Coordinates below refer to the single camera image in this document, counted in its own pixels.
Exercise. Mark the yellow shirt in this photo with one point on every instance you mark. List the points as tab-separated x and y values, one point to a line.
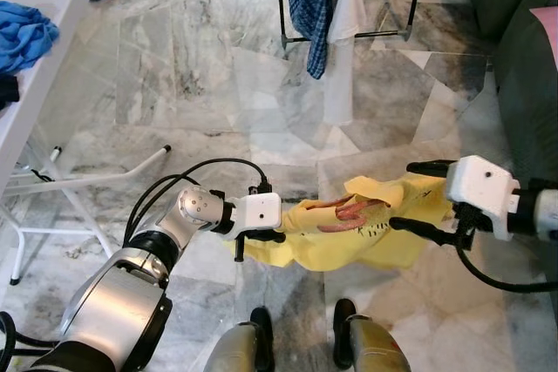
366	250

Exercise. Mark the pink plastic clothes hanger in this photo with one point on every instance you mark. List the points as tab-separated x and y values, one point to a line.
349	213

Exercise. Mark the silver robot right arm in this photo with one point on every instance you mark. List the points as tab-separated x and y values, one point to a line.
545	211

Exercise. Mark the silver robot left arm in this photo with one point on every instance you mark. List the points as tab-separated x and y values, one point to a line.
199	206

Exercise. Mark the robot left leg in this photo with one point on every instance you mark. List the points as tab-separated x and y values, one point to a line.
261	333

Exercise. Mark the dark fabric sofa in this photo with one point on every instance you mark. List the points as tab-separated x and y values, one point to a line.
523	102

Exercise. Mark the white hanging towel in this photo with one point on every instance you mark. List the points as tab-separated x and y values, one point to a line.
340	67

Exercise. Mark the pink cushion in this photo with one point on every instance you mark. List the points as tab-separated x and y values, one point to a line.
547	37

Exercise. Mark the blue plaid shirt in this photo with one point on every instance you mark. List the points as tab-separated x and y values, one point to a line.
309	15

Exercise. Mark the black clothes drying rack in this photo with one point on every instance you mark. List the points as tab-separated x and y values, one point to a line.
280	6

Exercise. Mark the white folding table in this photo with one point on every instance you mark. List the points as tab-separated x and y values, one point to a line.
48	93

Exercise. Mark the dark navy crumpled garment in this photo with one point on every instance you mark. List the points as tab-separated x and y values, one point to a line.
7	91

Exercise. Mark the blue garment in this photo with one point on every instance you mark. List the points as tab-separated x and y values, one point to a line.
26	37

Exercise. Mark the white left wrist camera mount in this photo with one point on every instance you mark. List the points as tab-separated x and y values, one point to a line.
257	212

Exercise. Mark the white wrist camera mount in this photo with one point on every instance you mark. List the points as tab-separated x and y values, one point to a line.
257	212
479	185

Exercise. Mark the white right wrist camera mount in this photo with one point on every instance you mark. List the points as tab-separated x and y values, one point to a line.
479	185

